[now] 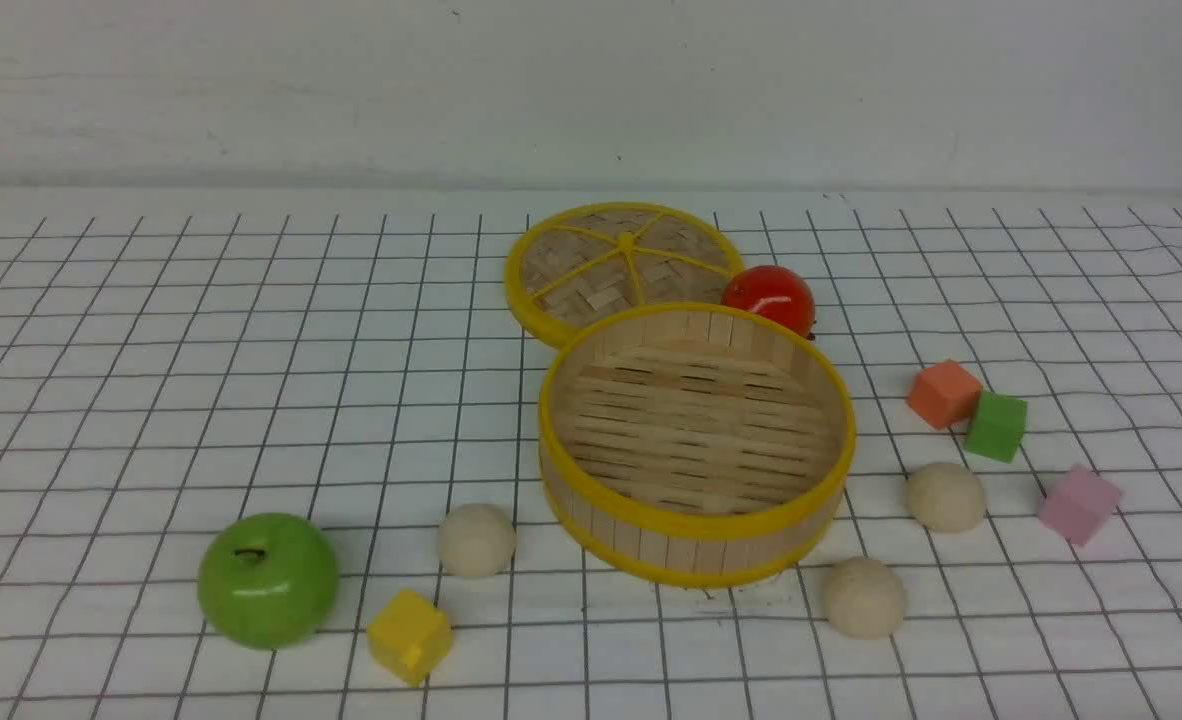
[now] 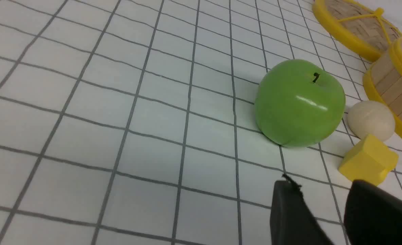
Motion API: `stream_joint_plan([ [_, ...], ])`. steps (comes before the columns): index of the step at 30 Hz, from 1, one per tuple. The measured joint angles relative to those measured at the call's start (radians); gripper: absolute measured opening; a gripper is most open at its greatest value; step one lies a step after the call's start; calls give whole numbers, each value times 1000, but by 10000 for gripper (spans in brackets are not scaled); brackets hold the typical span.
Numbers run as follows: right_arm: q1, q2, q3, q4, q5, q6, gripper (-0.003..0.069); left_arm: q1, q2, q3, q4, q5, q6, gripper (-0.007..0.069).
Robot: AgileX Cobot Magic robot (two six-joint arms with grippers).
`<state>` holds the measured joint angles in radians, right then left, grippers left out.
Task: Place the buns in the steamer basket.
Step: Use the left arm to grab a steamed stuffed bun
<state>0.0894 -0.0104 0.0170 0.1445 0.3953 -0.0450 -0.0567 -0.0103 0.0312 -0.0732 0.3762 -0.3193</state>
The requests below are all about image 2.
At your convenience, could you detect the cream bun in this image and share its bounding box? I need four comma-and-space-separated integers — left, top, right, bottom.
347, 100, 396, 142

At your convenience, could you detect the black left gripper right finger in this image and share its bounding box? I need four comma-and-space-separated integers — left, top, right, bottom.
344, 180, 402, 245

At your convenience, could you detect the green apple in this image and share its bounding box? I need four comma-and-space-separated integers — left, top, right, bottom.
254, 59, 346, 148

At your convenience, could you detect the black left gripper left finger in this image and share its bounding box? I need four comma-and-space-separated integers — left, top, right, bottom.
270, 174, 333, 245

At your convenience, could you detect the bamboo steamer tray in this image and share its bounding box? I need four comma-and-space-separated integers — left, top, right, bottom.
363, 37, 402, 138

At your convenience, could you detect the bamboo steamer lid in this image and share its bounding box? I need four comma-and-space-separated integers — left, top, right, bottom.
312, 0, 402, 62

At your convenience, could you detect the yellow foam cube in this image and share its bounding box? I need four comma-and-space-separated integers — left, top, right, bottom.
338, 134, 399, 186

